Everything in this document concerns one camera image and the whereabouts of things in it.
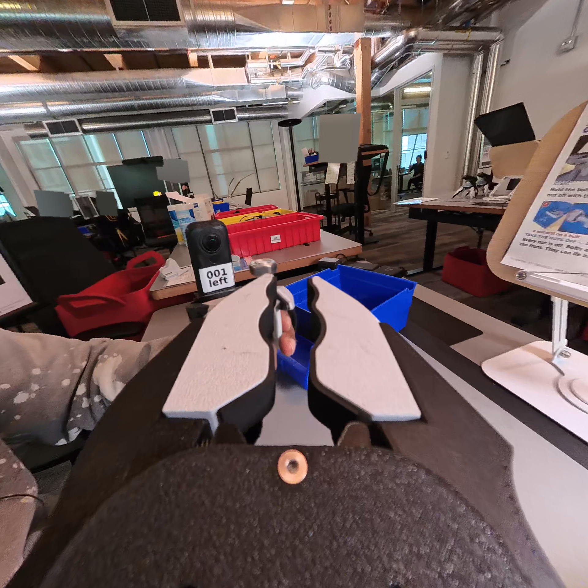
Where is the wooden post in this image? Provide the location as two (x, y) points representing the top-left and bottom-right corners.
(355, 38), (372, 145)

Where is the blue plastic bin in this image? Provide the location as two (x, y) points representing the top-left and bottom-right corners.
(276, 264), (417, 390)

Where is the yellow storage tray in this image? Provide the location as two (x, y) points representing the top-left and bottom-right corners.
(216, 209), (297, 226)

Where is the white vent grille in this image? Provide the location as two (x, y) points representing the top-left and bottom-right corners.
(105, 0), (185, 26)

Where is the wooden table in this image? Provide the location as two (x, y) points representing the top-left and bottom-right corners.
(149, 230), (363, 301)

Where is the red crate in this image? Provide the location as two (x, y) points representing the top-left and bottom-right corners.
(442, 246), (494, 297)

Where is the black printer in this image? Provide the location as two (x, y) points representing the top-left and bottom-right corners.
(134, 195), (177, 246)

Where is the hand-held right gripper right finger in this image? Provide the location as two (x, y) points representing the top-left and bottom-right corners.
(307, 276), (422, 445)

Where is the white plastic part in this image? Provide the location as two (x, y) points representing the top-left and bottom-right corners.
(158, 258), (189, 281)

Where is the labelled red storage bin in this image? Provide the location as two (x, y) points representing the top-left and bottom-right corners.
(220, 212), (324, 258)

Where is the spare document stand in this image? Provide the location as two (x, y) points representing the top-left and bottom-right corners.
(488, 140), (540, 198)

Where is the printed instruction sheet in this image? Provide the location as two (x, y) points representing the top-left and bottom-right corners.
(501, 117), (588, 278)

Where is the framed marker sign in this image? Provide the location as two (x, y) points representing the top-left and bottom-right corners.
(0, 252), (34, 318)

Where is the large dark screen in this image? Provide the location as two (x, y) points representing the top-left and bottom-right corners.
(107, 156), (168, 209)

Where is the person's spotted sweatshirt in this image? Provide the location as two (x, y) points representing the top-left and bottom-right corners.
(0, 441), (42, 579)

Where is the black floor lamp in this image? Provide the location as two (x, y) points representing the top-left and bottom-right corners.
(277, 119), (304, 212)

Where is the black office chair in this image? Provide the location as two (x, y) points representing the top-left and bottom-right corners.
(331, 202), (368, 239)
(0, 216), (115, 338)

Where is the black desk device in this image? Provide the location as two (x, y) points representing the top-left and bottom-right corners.
(452, 174), (494, 199)

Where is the red tote bag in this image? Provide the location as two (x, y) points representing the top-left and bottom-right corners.
(55, 252), (167, 341)

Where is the wooden office desk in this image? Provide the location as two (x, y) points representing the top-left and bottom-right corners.
(394, 197), (511, 272)

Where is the black light panel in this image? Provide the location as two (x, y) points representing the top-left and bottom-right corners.
(474, 102), (537, 148)

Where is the wide silver air duct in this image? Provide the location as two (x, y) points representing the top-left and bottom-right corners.
(0, 0), (368, 51)

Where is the black standing desk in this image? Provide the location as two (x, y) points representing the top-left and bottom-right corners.
(356, 144), (390, 244)

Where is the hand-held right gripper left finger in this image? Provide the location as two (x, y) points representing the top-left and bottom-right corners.
(162, 273), (280, 444)

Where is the wipes canister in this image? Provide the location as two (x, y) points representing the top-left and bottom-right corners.
(166, 202), (197, 245)

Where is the wooden document stand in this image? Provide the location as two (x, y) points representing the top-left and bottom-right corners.
(481, 101), (588, 445)

